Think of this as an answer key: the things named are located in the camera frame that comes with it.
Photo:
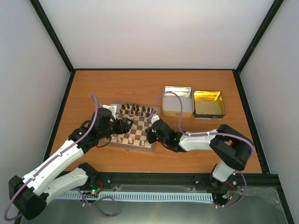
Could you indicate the wooden chess board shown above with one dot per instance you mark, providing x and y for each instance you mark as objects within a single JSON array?
[{"x": 137, "y": 132}]

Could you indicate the black frame rail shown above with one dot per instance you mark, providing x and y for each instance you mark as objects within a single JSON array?
[{"x": 201, "y": 181}]

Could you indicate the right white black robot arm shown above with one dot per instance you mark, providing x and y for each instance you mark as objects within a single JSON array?
[{"x": 233, "y": 149}]

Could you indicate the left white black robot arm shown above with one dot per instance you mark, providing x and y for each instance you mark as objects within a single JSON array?
[{"x": 31, "y": 193}]

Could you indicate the silver open tin box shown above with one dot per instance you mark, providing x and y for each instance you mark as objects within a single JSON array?
[{"x": 174, "y": 97}]

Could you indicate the light blue cable duct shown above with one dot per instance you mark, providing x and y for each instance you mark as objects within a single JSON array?
[{"x": 152, "y": 197}]

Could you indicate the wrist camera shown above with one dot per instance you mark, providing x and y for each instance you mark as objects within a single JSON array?
[
  {"x": 112, "y": 108},
  {"x": 154, "y": 118}
]

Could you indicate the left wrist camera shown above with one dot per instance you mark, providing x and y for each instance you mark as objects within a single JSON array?
[{"x": 112, "y": 108}]

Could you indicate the gold tin lid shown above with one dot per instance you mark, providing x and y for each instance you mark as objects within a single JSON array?
[{"x": 208, "y": 105}]

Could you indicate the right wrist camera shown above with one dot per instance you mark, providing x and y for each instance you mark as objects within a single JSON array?
[{"x": 154, "y": 118}]

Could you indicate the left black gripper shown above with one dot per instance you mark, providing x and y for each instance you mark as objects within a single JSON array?
[{"x": 123, "y": 127}]

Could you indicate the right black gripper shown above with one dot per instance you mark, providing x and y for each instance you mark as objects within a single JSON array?
[{"x": 150, "y": 139}]

